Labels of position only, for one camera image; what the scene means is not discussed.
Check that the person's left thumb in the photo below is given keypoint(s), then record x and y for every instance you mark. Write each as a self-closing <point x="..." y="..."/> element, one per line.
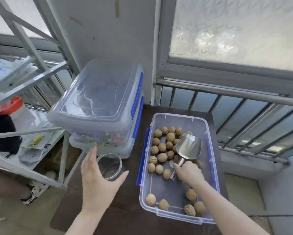
<point x="119" y="179"/>

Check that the person's right hand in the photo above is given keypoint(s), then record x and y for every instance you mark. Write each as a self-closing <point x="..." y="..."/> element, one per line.
<point x="189" y="172"/>

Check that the pile of walnuts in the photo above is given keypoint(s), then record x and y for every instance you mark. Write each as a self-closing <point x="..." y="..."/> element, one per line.
<point x="162" y="146"/>

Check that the black cloth bag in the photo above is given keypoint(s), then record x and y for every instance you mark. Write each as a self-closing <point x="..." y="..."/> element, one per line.
<point x="2" y="134"/>

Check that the frosted glass window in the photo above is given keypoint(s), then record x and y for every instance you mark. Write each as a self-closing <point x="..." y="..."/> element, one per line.
<point x="234" y="29"/>

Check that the person's right forearm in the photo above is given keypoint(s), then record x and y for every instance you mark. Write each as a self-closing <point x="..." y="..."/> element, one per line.
<point x="222" y="210"/>

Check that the grey pouch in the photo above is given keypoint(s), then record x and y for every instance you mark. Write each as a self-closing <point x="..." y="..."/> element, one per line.
<point x="31" y="156"/>

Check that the clear packet green contents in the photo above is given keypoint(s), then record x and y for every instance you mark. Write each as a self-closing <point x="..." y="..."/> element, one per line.
<point x="36" y="140"/>

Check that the person's left forearm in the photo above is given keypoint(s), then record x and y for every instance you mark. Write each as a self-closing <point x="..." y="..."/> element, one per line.
<point x="92" y="223"/>

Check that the silver metal railing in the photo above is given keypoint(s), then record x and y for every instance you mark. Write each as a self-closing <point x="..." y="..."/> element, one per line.
<point x="246" y="115"/>

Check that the clear lidded box colourful contents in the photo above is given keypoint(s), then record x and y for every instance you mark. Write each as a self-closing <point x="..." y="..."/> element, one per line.
<point x="122" y="144"/>

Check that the clear open plastic bin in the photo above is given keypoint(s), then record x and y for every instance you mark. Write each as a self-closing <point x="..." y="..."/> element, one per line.
<point x="210" y="149"/>

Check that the person's right fingers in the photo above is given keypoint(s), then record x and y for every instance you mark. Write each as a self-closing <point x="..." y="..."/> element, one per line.
<point x="185" y="165"/>

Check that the clear lidded box blue clips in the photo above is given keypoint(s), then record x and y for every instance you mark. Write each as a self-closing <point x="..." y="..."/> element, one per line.
<point x="97" y="95"/>

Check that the black white patterned shoe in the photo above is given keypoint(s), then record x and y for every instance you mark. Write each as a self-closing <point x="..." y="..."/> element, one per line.
<point x="37" y="189"/>

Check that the silver metal scoop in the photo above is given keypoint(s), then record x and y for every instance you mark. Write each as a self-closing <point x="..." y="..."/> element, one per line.
<point x="189" y="146"/>

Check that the person's left hand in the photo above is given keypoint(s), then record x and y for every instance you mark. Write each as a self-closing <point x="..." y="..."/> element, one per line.
<point x="97" y="188"/>

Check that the grey metal shelf rack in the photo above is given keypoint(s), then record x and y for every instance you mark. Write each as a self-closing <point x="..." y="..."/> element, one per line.
<point x="26" y="44"/>

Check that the white jar orange lid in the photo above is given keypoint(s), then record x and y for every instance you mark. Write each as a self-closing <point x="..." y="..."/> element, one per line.
<point x="16" y="105"/>

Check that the round clear glass bowl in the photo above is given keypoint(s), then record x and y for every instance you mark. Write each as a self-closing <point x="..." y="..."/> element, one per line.
<point x="110" y="165"/>

